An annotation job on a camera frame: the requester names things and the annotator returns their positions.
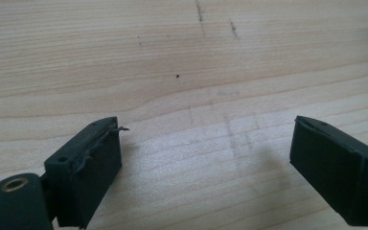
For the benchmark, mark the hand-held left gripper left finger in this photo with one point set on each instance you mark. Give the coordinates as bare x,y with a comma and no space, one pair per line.
86,166

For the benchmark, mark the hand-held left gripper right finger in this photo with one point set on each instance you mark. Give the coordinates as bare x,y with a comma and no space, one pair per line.
332,166

